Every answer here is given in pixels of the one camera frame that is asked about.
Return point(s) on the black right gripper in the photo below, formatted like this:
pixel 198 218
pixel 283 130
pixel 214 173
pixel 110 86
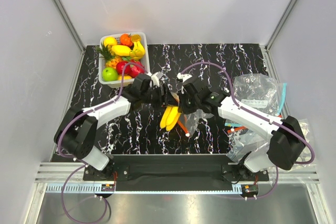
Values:
pixel 182 95

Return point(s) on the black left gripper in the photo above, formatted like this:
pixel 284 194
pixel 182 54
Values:
pixel 170 99

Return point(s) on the yellow banana bunch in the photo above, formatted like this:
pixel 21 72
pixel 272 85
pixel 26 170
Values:
pixel 170 117

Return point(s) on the clear bag orange zipper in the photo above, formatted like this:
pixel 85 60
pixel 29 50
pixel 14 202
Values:
pixel 189 123

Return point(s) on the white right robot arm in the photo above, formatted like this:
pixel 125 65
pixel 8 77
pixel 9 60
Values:
pixel 285 140

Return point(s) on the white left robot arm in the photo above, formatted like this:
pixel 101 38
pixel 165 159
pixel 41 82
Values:
pixel 77 131

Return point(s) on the clear bag red zipper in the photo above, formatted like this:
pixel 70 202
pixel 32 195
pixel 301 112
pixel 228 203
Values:
pixel 241 141

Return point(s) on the red dragon fruit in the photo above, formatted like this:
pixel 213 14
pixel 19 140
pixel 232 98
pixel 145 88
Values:
pixel 136 69

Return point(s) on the yellow starfruit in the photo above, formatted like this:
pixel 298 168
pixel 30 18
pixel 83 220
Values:
pixel 138 51

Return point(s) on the red apple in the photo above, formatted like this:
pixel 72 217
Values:
pixel 122 67

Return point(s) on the green apple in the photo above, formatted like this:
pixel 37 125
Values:
pixel 109 74

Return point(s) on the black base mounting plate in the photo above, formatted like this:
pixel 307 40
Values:
pixel 131 167

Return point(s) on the yellow mango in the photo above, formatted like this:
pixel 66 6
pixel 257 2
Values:
pixel 121 50

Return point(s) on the small pineapple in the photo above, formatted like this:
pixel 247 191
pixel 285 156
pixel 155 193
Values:
pixel 105 53

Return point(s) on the orange tangerine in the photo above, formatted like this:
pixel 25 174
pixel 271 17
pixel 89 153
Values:
pixel 125 39

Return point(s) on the yellow lemon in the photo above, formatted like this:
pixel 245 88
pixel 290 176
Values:
pixel 109 41

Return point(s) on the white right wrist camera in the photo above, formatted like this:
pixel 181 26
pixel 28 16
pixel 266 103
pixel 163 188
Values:
pixel 183 78

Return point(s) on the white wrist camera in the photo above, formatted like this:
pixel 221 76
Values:
pixel 183 78
pixel 155 78

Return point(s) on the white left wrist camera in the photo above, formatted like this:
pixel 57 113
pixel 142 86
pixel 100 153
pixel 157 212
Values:
pixel 155 78

